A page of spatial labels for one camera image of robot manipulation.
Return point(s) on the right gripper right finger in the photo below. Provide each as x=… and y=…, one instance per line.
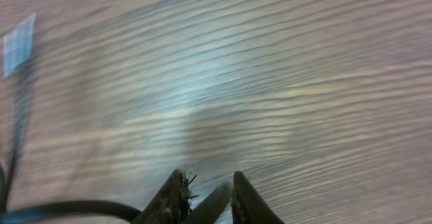
x=248, y=207

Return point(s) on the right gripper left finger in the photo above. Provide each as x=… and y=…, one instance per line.
x=171, y=204

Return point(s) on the blue tape patch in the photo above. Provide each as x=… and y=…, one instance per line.
x=17, y=45

